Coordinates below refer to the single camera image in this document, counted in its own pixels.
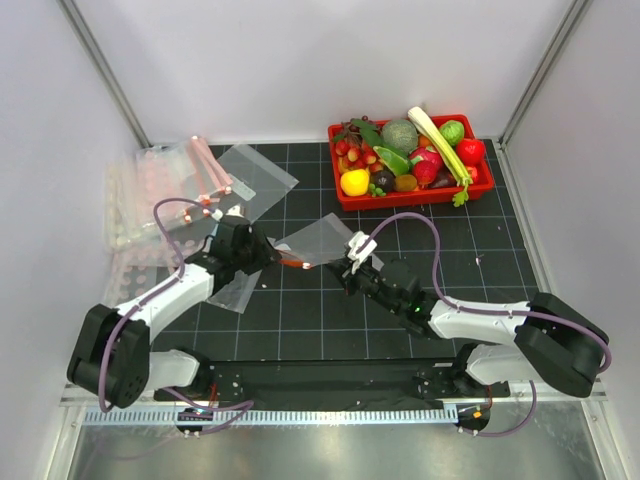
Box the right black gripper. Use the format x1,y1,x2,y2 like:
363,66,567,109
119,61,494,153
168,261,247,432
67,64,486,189
326,255,403,315

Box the orange-zipper clear zip bag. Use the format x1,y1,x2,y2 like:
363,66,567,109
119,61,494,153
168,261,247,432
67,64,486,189
274,213,353,269

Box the brown toy kiwi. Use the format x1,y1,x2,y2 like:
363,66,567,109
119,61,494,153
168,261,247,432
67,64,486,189
394,174,418,193

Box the dark purple toy mangosteen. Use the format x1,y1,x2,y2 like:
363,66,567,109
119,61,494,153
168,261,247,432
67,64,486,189
371,170,395,195

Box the yellow toy bell pepper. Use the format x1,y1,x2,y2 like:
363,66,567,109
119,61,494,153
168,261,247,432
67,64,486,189
340,169,370,197

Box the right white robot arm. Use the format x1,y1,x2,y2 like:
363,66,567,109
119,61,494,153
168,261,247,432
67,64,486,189
326,257,609,398

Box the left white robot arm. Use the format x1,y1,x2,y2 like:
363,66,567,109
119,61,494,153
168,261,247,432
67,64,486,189
67,217,281,412

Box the blue-zipper clear zip bag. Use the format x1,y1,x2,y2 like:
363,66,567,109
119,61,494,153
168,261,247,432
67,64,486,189
206,271,261,314

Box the clear zip bag on mat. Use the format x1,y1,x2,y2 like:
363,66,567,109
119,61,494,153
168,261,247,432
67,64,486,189
217,144,298,222

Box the red plastic food tray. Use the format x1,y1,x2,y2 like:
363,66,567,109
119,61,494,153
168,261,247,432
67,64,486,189
328,114,495,211

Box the pink-zipper zip bag stack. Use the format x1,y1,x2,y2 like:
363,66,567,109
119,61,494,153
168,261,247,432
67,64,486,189
104,136,232,306

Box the green toy pea pod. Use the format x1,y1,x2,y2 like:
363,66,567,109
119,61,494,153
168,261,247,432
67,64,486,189
373,146,411,177

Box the pink toy dragon fruit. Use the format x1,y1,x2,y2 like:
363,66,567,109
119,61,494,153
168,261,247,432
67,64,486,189
409,147,443,188

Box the toy celery stalk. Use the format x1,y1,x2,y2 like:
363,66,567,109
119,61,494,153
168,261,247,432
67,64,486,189
408,106,473,207

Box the toy cherry bunch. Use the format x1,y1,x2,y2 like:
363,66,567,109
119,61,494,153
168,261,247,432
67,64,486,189
335,139,378,174

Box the red toy strawberry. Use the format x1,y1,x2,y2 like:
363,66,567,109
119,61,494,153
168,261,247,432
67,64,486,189
466,166,480,185

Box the green toy melon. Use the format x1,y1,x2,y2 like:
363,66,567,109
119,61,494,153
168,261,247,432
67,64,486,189
381,119,419,154

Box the red toy tomato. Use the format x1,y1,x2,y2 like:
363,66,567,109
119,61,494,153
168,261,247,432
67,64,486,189
455,138,486,166

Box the green toy custard apple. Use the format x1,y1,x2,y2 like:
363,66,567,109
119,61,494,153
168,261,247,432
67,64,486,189
439,120,465,147

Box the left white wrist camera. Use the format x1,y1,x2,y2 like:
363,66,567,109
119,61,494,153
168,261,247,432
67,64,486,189
210,204,250,227

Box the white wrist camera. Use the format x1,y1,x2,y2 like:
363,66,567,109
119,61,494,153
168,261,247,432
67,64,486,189
210,204,250,227
346,231,377,274

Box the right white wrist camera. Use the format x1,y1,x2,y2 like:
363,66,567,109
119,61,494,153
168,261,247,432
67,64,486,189
346,231,377,274

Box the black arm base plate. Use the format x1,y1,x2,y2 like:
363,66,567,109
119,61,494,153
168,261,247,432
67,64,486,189
147,356,510,410

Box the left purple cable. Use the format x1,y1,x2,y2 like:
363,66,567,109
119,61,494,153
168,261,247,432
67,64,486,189
97,197,257,434

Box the purple cable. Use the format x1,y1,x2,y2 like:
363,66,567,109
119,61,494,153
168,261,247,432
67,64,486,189
367,212,614,437
97,197,257,434

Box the aluminium cable duct rail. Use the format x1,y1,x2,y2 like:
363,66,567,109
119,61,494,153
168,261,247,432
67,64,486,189
59,359,609,427

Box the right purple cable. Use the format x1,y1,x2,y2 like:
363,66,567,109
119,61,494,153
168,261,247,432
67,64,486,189
367,212,614,437

